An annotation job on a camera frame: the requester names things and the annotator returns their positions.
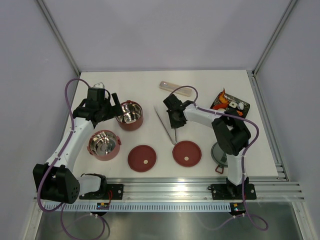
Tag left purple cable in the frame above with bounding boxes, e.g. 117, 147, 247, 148
36, 78, 111, 238

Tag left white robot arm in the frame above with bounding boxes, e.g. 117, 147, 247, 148
32, 87, 123, 209

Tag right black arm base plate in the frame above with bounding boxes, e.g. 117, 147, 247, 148
207, 183, 257, 200

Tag pink steel bowl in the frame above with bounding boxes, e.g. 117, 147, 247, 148
87, 130, 122, 161

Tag black floral food tray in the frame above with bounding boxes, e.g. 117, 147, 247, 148
210, 92, 251, 118

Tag orange shrimp on tray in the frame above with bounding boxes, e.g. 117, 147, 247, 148
218, 88, 229, 106

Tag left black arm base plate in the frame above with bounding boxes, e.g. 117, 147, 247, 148
79, 183, 124, 200

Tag aluminium front rail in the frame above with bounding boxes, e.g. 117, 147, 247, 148
107, 177, 305, 202

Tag white slotted cable duct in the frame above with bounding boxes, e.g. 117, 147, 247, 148
43, 202, 232, 213

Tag grey transparent lid with handle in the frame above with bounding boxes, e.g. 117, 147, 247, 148
210, 142, 228, 175

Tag metal tongs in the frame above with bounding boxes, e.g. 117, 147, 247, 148
153, 103, 178, 145

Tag dark red steel bowl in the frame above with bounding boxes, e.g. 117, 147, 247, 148
117, 100, 144, 132

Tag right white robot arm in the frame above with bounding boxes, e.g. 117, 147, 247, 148
163, 94, 251, 198

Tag dark red lid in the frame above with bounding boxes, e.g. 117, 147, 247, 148
127, 145, 157, 173
172, 140, 202, 168

